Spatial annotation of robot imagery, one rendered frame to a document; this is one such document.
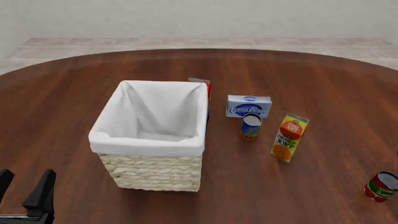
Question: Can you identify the blue cream cheese box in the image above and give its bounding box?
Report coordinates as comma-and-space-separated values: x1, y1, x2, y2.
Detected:
225, 94, 273, 119

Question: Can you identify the red tomato sauce can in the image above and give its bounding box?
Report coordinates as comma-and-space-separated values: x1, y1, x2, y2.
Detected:
364, 170, 398, 203

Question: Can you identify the orange juice carton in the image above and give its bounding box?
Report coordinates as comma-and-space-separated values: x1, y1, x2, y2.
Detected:
269, 112, 310, 164

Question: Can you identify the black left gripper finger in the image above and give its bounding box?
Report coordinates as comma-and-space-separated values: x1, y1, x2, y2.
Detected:
21, 168, 57, 217
0, 169, 15, 200

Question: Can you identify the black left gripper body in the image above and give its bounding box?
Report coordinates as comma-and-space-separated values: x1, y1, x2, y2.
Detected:
0, 205, 55, 224

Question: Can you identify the red carton behind basket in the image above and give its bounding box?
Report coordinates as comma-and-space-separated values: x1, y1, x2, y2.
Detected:
188, 77, 213, 129

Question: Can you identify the white-lined wicker basket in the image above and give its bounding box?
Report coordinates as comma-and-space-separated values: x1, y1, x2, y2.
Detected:
88, 80, 209, 192

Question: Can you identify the blue alphabet soup can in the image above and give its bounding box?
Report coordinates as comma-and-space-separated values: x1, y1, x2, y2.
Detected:
241, 112, 262, 142

